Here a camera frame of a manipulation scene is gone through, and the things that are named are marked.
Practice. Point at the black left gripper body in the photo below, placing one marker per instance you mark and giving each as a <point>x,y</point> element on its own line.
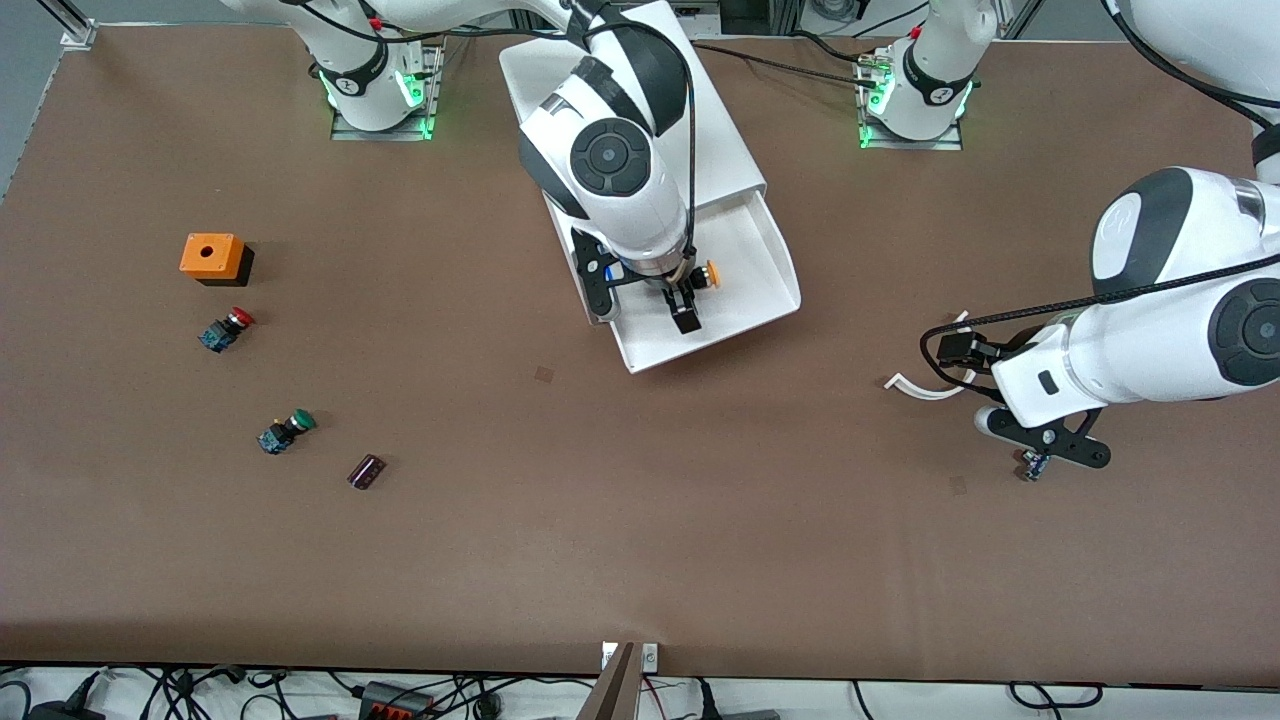
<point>985,351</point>

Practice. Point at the orange pushbutton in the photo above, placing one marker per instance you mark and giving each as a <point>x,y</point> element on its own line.
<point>711,275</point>

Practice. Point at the white tall cabinet drawer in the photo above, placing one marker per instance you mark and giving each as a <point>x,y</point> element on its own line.
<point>740,270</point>

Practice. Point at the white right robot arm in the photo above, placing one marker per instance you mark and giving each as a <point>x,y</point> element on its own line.
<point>640,215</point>

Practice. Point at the white drawer cabinet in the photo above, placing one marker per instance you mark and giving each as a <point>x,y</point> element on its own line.
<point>725,150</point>

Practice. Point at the small blue electronic part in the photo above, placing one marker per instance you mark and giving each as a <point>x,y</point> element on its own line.
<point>1033,468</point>

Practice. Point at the dark purple capacitor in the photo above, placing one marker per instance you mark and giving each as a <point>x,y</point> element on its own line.
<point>366,472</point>

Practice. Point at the green pushbutton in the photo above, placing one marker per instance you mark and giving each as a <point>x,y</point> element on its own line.
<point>280,435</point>

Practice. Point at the red mushroom pushbutton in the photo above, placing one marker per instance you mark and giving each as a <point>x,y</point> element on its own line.
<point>222,332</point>

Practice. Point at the orange box with hole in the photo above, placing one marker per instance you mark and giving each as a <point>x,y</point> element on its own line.
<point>210,255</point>

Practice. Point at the black power strip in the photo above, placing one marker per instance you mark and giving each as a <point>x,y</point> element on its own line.
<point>395,705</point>

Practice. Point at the black power adapter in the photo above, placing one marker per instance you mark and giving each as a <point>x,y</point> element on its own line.
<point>65,712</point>

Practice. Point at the white curved plastic bracket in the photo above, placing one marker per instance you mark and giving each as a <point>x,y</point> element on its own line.
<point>905,385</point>

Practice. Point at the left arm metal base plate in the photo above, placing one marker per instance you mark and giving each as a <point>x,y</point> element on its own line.
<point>910,145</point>

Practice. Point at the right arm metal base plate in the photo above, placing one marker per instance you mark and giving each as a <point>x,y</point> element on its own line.
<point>380,135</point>

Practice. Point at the white metal bracket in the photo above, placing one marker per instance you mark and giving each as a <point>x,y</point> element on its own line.
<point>607,655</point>
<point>650,657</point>

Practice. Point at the aluminium frame post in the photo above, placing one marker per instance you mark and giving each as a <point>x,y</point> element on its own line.
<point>75,30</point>

